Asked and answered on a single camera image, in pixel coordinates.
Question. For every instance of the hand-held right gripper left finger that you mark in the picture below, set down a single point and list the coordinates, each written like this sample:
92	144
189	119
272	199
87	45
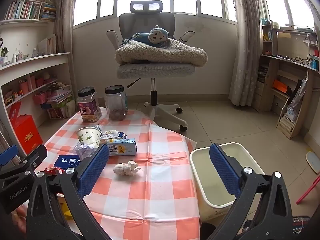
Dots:
93	170

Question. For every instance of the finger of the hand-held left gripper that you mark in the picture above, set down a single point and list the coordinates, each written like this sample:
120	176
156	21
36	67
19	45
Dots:
32	156
7	153

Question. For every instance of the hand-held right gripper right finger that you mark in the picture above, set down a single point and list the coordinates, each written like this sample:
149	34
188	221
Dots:
225	172

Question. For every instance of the white paper ball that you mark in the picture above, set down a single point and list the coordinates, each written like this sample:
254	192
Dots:
83	152

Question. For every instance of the white plastic bin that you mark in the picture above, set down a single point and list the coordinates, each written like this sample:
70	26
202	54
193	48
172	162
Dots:
212	197

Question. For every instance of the dark blue box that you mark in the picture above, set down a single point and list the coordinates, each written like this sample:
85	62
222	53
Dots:
65	161

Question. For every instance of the white tissue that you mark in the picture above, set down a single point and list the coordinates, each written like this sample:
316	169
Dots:
111	131
125	168

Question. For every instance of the patterned paper cup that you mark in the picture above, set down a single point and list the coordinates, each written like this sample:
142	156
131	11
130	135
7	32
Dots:
87	136

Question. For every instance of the large blue white milk carton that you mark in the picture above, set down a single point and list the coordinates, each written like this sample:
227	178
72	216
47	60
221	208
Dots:
122	147

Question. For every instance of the small blue white carton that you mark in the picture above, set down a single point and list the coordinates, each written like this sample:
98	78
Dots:
115	135

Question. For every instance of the person's left hand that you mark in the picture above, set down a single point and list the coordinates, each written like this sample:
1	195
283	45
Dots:
19	217

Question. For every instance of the red gift box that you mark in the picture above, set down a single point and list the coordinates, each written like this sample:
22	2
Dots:
27	135

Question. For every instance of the red white paper bag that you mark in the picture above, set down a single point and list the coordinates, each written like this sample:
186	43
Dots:
15	111

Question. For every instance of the yellow wrapper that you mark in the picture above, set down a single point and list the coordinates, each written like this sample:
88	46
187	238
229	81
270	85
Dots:
65	211

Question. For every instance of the plastic jar purple label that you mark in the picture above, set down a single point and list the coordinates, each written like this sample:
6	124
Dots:
88	110

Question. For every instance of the white bag of papers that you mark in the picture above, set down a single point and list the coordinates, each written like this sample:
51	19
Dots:
60	100

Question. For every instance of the orange white checked tablecloth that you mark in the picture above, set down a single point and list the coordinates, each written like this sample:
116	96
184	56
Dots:
162	192

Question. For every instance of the clear plastic jar of nuts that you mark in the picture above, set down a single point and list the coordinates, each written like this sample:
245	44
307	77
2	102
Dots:
116	105

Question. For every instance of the stack of books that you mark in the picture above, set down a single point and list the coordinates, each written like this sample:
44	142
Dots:
286	123

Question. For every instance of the grey slipper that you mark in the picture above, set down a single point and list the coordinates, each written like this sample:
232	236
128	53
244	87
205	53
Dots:
313	161

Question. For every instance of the white bookshelf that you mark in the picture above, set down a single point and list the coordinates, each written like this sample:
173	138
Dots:
32	62

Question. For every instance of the orange flat box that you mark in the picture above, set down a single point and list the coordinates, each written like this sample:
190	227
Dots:
280	86

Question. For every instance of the hanging plastic bag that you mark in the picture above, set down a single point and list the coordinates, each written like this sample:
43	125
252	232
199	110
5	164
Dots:
297	100

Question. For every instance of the wooden shelf desk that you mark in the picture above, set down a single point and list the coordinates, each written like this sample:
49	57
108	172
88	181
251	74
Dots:
282	72

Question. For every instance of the grey office chair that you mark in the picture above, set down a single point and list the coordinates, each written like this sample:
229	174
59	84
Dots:
155	71

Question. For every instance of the beige curtain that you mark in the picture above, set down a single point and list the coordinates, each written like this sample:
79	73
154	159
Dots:
246	55
66	17

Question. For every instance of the beige fleece blanket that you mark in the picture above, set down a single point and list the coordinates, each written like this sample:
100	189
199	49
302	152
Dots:
162	52

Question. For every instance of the row of books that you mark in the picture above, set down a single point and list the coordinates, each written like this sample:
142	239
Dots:
22	10

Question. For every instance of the blue monkey plush toy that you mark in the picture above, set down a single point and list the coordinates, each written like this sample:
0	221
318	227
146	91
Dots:
156	36

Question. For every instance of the red metal frame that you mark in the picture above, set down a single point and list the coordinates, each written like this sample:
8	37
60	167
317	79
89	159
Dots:
308	191

